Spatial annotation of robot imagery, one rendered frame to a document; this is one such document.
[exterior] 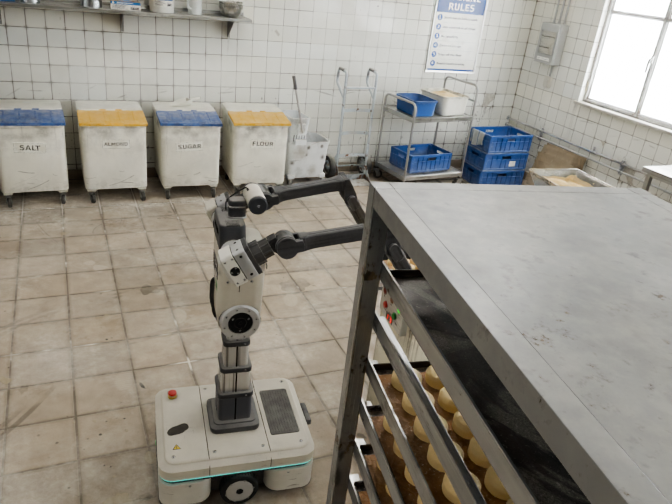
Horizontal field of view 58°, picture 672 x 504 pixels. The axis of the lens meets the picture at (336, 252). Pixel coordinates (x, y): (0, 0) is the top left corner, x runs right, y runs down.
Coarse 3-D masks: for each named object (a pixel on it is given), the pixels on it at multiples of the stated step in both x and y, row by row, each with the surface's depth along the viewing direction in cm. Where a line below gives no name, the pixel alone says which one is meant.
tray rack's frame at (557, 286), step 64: (384, 192) 87; (448, 192) 90; (512, 192) 93; (576, 192) 97; (448, 256) 69; (512, 256) 72; (576, 256) 74; (640, 256) 76; (512, 320) 58; (576, 320) 59; (640, 320) 61; (512, 384) 52; (576, 384) 50; (640, 384) 51; (576, 448) 44; (640, 448) 43
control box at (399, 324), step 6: (384, 294) 272; (384, 300) 273; (390, 306) 267; (384, 312) 274; (390, 312) 267; (396, 312) 261; (390, 318) 267; (396, 318) 261; (402, 318) 256; (396, 324) 262; (402, 324) 257; (396, 330) 262; (402, 330) 258
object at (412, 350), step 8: (392, 328) 273; (408, 328) 257; (376, 336) 292; (408, 336) 258; (376, 344) 292; (400, 344) 266; (408, 344) 258; (416, 344) 258; (376, 352) 293; (384, 352) 283; (408, 352) 259; (416, 352) 260; (384, 360) 284; (408, 360) 260; (416, 360) 262; (424, 360) 263; (368, 392) 305; (368, 400) 306; (376, 400) 295
